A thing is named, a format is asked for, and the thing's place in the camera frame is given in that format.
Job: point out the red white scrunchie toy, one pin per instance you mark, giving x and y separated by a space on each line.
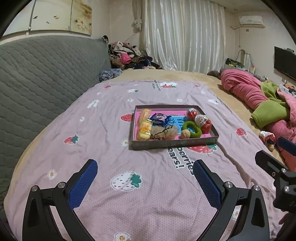
268 139

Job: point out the white sheer curtain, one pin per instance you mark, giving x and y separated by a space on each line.
184 35

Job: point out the pile of clothes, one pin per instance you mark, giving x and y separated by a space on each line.
126 56

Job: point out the wall painting with fish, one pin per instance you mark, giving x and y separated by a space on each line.
53 15

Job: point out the black television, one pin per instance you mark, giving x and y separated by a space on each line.
285 61

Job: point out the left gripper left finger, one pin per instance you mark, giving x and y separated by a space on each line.
38 220

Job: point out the person's right hand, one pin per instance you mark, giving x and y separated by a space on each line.
288 222

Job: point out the blue patterned cloth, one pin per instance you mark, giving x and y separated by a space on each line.
109 74

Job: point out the grey quilted headboard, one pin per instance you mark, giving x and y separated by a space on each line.
40 78

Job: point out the blue oreo cookie packet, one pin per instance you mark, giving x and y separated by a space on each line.
159 119

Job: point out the yellow snack cake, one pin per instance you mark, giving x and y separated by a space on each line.
144 114
144 131

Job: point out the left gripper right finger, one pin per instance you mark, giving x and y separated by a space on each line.
252 222

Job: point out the pink rolled quilt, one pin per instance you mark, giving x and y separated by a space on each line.
247 88

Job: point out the green fleece blanket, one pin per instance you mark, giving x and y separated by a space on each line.
274 109

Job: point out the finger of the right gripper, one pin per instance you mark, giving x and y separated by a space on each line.
287 145
272 166

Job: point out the red white chocolate egg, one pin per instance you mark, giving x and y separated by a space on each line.
203 122

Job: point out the white air conditioner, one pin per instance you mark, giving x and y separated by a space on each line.
252 21

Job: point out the shallow grey cardboard tray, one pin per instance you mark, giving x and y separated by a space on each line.
197 137

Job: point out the pink strawberry print blanket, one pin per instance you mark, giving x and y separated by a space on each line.
142 194

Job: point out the small tan ball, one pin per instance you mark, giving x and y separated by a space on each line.
185 134

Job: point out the beige sock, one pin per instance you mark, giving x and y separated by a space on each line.
168 132

